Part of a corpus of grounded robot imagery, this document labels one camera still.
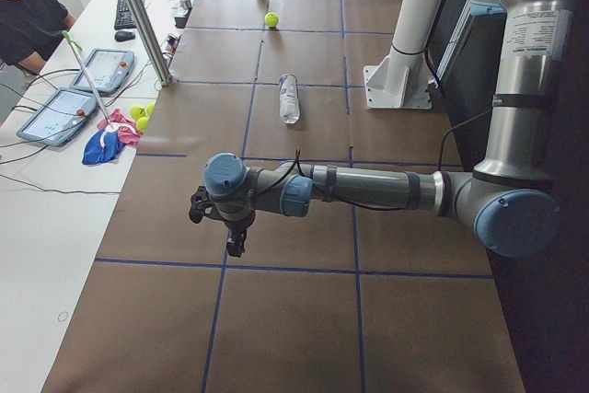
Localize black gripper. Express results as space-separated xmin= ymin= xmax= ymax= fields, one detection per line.
xmin=225 ymin=216 xmax=252 ymax=257

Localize clear tennis ball can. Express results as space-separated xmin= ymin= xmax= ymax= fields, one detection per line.
xmin=279 ymin=74 xmax=300 ymax=124

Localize yellow tennis ball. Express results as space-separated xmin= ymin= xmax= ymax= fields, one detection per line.
xmin=264 ymin=12 xmax=279 ymax=29

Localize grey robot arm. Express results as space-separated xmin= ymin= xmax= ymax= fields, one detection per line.
xmin=189 ymin=0 xmax=582 ymax=258

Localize spare tennis ball lower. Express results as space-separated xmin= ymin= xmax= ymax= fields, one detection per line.
xmin=135 ymin=116 xmax=149 ymax=132

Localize spare tennis ball left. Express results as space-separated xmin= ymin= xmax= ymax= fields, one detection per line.
xmin=129 ymin=105 xmax=146 ymax=121

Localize pink cloth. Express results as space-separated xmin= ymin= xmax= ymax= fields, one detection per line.
xmin=97 ymin=109 xmax=143 ymax=148

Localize blue cloth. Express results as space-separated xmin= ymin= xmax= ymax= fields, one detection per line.
xmin=82 ymin=130 xmax=124 ymax=166

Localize far teach pendant tablet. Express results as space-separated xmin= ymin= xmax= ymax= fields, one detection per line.
xmin=84 ymin=48 xmax=135 ymax=96

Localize teach pendant tablet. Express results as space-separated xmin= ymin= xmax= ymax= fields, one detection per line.
xmin=16 ymin=87 xmax=98 ymax=147
xmin=84 ymin=48 xmax=135 ymax=96

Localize near teach pendant tablet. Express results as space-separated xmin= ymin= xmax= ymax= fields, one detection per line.
xmin=16 ymin=87 xmax=98 ymax=147

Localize black computer mouse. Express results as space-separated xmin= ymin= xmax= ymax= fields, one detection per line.
xmin=114 ymin=29 xmax=135 ymax=42

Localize small metal cup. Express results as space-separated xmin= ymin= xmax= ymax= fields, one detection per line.
xmin=179 ymin=0 xmax=192 ymax=10

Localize black keyboard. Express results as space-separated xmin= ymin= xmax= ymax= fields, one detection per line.
xmin=114 ymin=0 xmax=145 ymax=30

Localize person in black shirt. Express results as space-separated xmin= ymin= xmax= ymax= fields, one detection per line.
xmin=1 ymin=0 xmax=76 ymax=74

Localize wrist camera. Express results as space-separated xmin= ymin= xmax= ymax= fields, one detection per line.
xmin=189 ymin=186 xmax=213 ymax=224

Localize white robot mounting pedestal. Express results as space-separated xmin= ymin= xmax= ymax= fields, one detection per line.
xmin=364 ymin=0 xmax=442 ymax=110

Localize aluminium frame post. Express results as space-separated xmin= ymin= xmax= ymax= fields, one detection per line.
xmin=127 ymin=0 xmax=172 ymax=87

